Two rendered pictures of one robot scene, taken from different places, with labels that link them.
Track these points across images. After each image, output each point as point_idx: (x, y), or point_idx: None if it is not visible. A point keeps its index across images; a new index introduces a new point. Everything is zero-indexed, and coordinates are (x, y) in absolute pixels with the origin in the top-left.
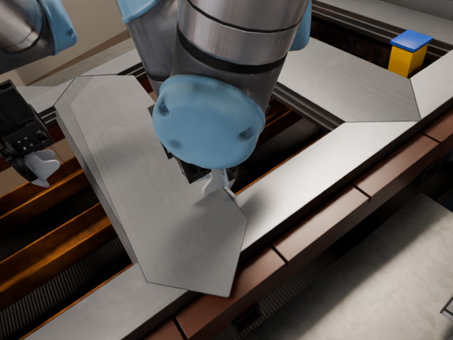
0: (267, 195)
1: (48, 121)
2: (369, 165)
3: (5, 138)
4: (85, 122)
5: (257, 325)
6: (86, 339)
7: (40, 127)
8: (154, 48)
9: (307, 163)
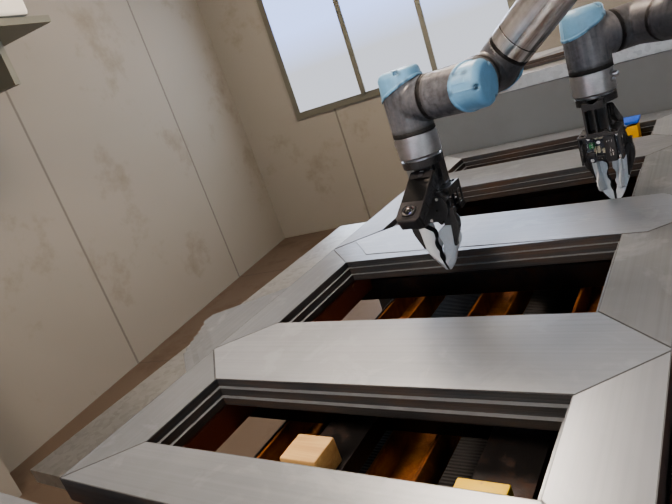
0: (656, 185)
1: (348, 278)
2: None
3: (447, 188)
4: (410, 247)
5: None
6: (657, 257)
7: (459, 184)
8: (599, 45)
9: (655, 170)
